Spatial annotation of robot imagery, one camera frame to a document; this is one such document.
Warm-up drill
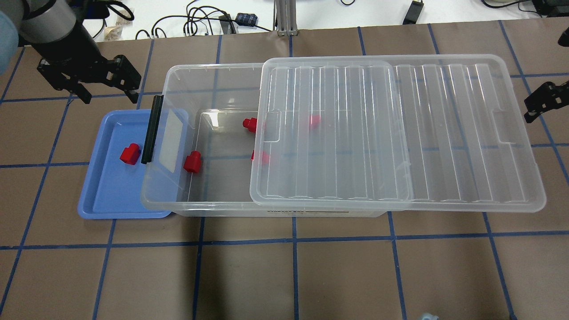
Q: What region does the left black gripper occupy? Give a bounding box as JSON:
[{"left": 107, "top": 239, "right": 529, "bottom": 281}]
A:
[{"left": 35, "top": 22, "right": 142, "bottom": 104}]

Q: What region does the red block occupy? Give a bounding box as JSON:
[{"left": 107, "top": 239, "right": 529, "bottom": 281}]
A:
[
  {"left": 119, "top": 143, "right": 141, "bottom": 165},
  {"left": 308, "top": 115, "right": 321, "bottom": 130},
  {"left": 242, "top": 117, "right": 257, "bottom": 133},
  {"left": 251, "top": 151, "right": 270, "bottom": 165},
  {"left": 182, "top": 150, "right": 202, "bottom": 173}
]

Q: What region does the clear plastic box lid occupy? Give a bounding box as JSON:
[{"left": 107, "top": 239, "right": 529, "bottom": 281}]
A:
[{"left": 249, "top": 54, "right": 546, "bottom": 213}]

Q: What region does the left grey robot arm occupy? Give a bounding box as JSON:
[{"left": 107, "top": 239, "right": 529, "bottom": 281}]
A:
[{"left": 0, "top": 0, "right": 142, "bottom": 104}]

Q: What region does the blue plastic tray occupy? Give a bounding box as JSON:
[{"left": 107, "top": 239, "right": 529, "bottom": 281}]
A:
[{"left": 77, "top": 109, "right": 170, "bottom": 220}]

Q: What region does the clear plastic storage box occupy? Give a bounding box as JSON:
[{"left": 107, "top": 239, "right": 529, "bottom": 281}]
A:
[{"left": 140, "top": 63, "right": 383, "bottom": 217}]

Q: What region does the black power adapter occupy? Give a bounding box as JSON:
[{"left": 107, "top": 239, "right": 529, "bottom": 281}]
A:
[{"left": 402, "top": 0, "right": 424, "bottom": 25}]

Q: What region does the black box latch handle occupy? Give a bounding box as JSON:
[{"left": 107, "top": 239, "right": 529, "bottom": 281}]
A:
[{"left": 140, "top": 95, "right": 164, "bottom": 164}]

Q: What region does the aluminium frame post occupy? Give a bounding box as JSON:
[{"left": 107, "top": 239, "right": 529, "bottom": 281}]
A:
[{"left": 273, "top": 0, "right": 298, "bottom": 37}]

